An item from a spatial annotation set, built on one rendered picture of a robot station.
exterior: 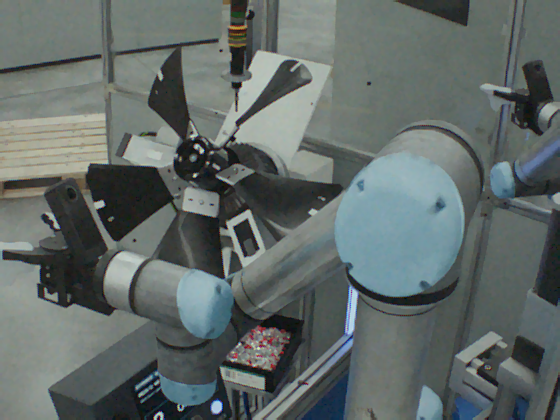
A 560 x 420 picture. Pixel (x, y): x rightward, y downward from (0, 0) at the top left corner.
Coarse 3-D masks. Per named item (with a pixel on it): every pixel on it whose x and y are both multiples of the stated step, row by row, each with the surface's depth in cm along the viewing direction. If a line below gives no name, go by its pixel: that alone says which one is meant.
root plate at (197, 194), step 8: (192, 192) 180; (200, 192) 181; (208, 192) 181; (184, 200) 178; (208, 200) 181; (216, 200) 182; (184, 208) 178; (192, 208) 179; (200, 208) 180; (208, 208) 181; (216, 208) 181
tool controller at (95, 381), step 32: (128, 352) 108; (64, 384) 101; (96, 384) 100; (128, 384) 100; (160, 384) 105; (224, 384) 117; (64, 416) 101; (96, 416) 96; (128, 416) 99; (192, 416) 111; (224, 416) 117
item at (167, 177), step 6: (162, 168) 185; (168, 168) 185; (162, 174) 186; (168, 174) 185; (174, 174) 185; (168, 180) 186; (180, 180) 186; (168, 186) 187; (174, 186) 187; (180, 186) 187; (192, 186) 186; (174, 192) 188; (180, 192) 188
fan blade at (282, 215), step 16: (256, 176) 177; (272, 176) 177; (240, 192) 171; (256, 192) 171; (272, 192) 171; (288, 192) 171; (304, 192) 171; (320, 192) 171; (336, 192) 171; (256, 208) 167; (272, 208) 167; (288, 208) 167; (304, 208) 167; (320, 208) 167; (272, 224) 164; (288, 224) 164
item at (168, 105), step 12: (180, 48) 190; (168, 60) 194; (180, 60) 189; (168, 72) 193; (180, 72) 188; (156, 84) 199; (168, 84) 193; (180, 84) 188; (156, 96) 200; (168, 96) 193; (180, 96) 188; (156, 108) 201; (168, 108) 195; (180, 108) 188; (168, 120) 197; (180, 120) 189; (180, 132) 191
